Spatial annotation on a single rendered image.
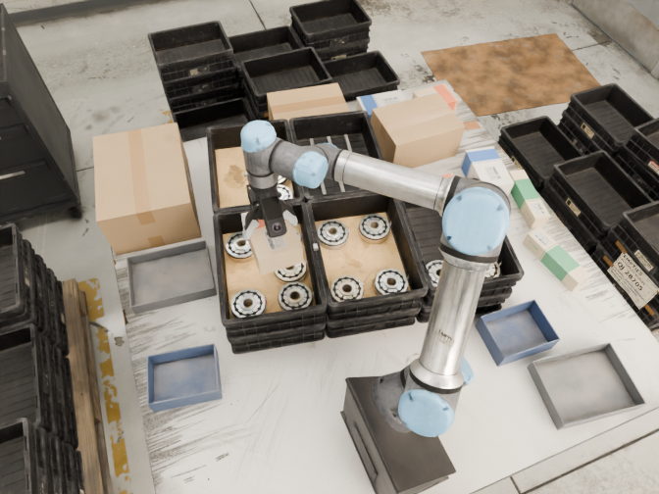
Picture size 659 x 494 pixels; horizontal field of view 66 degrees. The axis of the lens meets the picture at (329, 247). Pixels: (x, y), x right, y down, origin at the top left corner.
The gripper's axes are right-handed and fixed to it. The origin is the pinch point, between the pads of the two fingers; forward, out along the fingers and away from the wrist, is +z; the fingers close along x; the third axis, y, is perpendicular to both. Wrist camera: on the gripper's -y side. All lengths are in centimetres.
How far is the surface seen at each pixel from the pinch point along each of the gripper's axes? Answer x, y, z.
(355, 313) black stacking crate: -18.5, -18.1, 25.2
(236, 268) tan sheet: 10.2, 10.7, 26.7
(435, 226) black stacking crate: -58, 3, 27
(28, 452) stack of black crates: 84, -15, 51
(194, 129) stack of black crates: 5, 142, 82
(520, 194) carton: -99, 10, 35
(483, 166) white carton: -91, 25, 30
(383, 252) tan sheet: -36.4, -0.2, 26.7
